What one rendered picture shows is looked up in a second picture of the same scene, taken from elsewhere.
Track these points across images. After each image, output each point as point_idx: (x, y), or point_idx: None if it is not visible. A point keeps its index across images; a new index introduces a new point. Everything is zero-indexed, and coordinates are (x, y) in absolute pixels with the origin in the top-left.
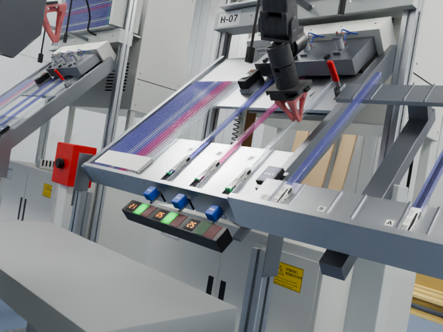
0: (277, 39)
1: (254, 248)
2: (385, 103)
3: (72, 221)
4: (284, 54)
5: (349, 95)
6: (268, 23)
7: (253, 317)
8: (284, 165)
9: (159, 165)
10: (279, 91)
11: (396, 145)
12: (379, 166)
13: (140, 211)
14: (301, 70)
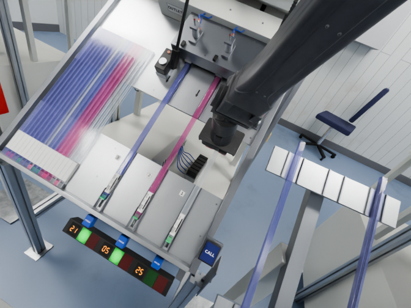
0: (231, 120)
1: (191, 280)
2: (306, 189)
3: (6, 182)
4: (233, 130)
5: (278, 169)
6: (230, 112)
7: (187, 302)
8: (215, 222)
9: (88, 175)
10: (214, 145)
11: (303, 225)
12: (292, 250)
13: (84, 239)
14: (219, 72)
